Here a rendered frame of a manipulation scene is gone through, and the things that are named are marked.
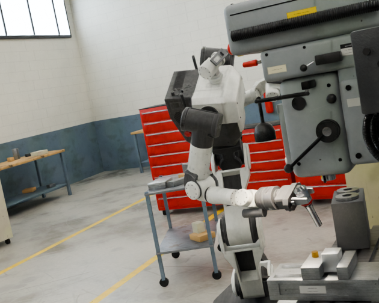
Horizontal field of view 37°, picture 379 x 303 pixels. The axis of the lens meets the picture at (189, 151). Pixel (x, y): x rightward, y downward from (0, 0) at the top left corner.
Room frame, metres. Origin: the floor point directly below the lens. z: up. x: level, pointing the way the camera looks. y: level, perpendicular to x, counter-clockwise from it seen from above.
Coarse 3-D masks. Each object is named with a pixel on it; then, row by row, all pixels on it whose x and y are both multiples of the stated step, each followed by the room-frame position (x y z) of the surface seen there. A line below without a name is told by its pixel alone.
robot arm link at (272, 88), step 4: (280, 80) 2.61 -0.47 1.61; (268, 84) 2.65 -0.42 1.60; (272, 84) 2.64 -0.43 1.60; (276, 84) 2.64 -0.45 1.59; (268, 88) 2.63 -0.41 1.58; (272, 88) 2.62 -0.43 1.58; (276, 88) 2.62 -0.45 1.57; (268, 92) 2.61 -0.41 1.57; (272, 92) 2.60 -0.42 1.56; (276, 92) 2.60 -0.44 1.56; (268, 96) 2.62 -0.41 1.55; (272, 96) 2.62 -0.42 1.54; (276, 100) 2.63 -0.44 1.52
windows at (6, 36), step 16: (0, 0) 11.25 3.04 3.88; (16, 0) 11.65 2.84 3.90; (32, 0) 12.08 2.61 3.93; (48, 0) 12.52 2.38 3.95; (0, 16) 11.16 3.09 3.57; (16, 16) 11.56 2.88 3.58; (32, 16) 11.98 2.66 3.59; (48, 16) 12.42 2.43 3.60; (64, 16) 12.92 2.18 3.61; (0, 32) 11.08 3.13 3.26; (16, 32) 11.47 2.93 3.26; (32, 32) 11.89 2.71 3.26; (48, 32) 12.32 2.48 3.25; (64, 32) 12.81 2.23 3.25
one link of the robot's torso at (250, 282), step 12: (264, 240) 2.44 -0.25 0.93; (228, 252) 2.46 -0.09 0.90; (240, 252) 2.49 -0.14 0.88; (252, 252) 2.49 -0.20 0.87; (240, 264) 2.54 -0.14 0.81; (252, 264) 2.54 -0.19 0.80; (240, 276) 2.54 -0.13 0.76; (252, 276) 2.54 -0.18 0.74; (240, 288) 2.57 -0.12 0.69; (252, 288) 2.55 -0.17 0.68; (264, 288) 2.55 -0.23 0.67
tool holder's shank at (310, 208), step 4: (312, 204) 1.98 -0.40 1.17; (308, 208) 1.98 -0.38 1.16; (312, 208) 1.98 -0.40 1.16; (312, 212) 1.98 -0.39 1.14; (312, 216) 1.99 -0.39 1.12; (316, 216) 1.99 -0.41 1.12; (316, 220) 2.00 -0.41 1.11; (320, 220) 2.01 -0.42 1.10; (316, 224) 2.00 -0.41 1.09; (320, 224) 2.00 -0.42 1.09
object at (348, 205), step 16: (336, 192) 2.28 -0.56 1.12; (352, 192) 2.18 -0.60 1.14; (336, 208) 2.11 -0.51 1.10; (352, 208) 2.09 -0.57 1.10; (336, 224) 2.11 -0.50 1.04; (352, 224) 2.09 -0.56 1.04; (368, 224) 2.22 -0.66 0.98; (336, 240) 2.12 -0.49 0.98; (352, 240) 2.10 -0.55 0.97; (368, 240) 2.08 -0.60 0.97
